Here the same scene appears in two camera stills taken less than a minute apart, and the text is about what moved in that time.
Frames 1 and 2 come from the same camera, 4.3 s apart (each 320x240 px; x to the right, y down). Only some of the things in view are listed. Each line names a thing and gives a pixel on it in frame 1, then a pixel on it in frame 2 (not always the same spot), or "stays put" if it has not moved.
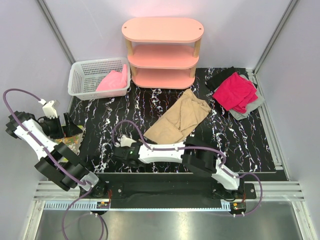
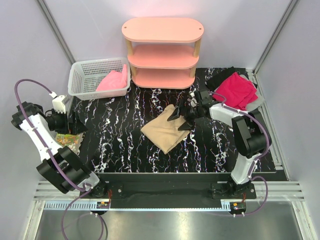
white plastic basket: (85, 76) stays put
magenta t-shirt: (236, 92) stays put
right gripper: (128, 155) → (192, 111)
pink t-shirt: (114, 80) stays put
